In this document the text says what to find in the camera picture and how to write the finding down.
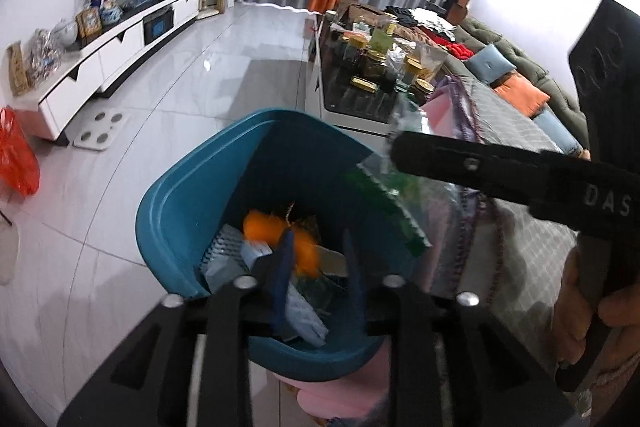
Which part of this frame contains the brown wooden box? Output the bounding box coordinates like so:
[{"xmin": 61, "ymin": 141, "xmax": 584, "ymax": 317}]
[{"xmin": 442, "ymin": 0, "xmax": 474, "ymax": 23}]

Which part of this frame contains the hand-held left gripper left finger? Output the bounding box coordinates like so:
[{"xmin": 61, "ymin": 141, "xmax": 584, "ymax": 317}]
[{"xmin": 57, "ymin": 229, "xmax": 301, "ymax": 427}]

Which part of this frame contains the white bathroom scale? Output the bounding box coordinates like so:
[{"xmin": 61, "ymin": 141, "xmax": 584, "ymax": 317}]
[{"xmin": 73, "ymin": 110, "xmax": 131, "ymax": 153}]

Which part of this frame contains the green sofa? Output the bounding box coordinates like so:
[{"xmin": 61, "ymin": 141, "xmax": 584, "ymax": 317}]
[{"xmin": 449, "ymin": 14, "xmax": 592, "ymax": 154}]

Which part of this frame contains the wrapped glassware set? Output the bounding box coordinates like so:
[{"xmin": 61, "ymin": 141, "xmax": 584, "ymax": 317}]
[{"xmin": 24, "ymin": 29, "xmax": 66, "ymax": 83}]

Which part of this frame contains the blue white porcelain bowl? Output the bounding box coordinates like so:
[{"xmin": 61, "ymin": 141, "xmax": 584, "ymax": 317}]
[{"xmin": 99, "ymin": 0, "xmax": 124, "ymax": 26}]

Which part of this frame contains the blue cushion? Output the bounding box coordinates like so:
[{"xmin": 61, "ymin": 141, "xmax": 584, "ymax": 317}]
[
  {"xmin": 534, "ymin": 109, "xmax": 584, "ymax": 156},
  {"xmin": 464, "ymin": 44, "xmax": 517, "ymax": 83}
]

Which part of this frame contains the orange peel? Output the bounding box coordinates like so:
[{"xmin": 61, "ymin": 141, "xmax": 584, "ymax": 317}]
[{"xmin": 243, "ymin": 208, "xmax": 321, "ymax": 278}]

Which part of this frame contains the person's right hand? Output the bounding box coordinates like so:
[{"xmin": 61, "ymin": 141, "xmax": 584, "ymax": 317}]
[{"xmin": 552, "ymin": 251, "xmax": 640, "ymax": 370}]

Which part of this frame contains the orange cushion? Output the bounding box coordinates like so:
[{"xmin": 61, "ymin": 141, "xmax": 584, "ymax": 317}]
[{"xmin": 492, "ymin": 71, "xmax": 551, "ymax": 116}]

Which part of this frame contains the checked sofa cover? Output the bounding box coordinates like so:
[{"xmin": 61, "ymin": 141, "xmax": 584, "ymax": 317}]
[{"xmin": 419, "ymin": 76, "xmax": 592, "ymax": 359}]

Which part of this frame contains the white card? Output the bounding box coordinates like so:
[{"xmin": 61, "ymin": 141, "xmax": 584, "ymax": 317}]
[{"xmin": 319, "ymin": 246, "xmax": 349, "ymax": 278}]

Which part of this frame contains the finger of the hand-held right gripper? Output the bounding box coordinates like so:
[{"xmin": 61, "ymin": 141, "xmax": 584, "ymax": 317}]
[{"xmin": 389, "ymin": 131, "xmax": 546, "ymax": 214}]

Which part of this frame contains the group of jars and bottles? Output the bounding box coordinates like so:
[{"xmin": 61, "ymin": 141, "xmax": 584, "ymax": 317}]
[{"xmin": 329, "ymin": 0, "xmax": 449, "ymax": 100}]

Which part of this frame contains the light blue paper packet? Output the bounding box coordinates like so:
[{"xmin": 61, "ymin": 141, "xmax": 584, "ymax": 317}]
[{"xmin": 240, "ymin": 241, "xmax": 331, "ymax": 348}]

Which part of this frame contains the pink garment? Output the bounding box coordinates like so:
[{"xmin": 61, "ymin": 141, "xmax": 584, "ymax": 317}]
[{"xmin": 274, "ymin": 341, "xmax": 392, "ymax": 424}]

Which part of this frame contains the clear plastic bag green packet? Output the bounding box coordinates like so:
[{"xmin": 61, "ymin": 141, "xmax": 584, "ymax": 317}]
[{"xmin": 344, "ymin": 99, "xmax": 469, "ymax": 259}]

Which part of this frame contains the brown paper box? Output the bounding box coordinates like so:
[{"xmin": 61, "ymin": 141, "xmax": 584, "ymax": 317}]
[{"xmin": 7, "ymin": 41, "xmax": 31, "ymax": 97}]

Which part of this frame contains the blue plastic bin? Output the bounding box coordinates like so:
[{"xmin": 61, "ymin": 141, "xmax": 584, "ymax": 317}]
[{"xmin": 135, "ymin": 107, "xmax": 432, "ymax": 383}]

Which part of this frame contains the black coffee table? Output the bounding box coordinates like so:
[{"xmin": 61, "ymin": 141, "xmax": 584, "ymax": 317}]
[{"xmin": 304, "ymin": 11, "xmax": 452, "ymax": 138}]

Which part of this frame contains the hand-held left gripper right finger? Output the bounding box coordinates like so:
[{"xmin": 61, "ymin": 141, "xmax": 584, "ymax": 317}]
[{"xmin": 342, "ymin": 229, "xmax": 577, "ymax": 427}]

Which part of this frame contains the striped blue white packet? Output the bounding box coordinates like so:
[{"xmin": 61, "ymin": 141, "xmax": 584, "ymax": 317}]
[{"xmin": 199, "ymin": 225, "xmax": 252, "ymax": 279}]

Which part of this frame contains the pile of clothes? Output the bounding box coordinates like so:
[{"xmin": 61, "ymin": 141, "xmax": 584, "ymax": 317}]
[{"xmin": 382, "ymin": 4, "xmax": 474, "ymax": 58}]

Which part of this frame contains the white black tv cabinet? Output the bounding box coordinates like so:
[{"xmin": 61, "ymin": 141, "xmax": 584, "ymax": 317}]
[{"xmin": 37, "ymin": 0, "xmax": 204, "ymax": 140}]

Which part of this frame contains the red plastic bag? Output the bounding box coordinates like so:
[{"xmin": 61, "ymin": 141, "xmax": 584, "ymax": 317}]
[{"xmin": 0, "ymin": 106, "xmax": 41, "ymax": 197}]

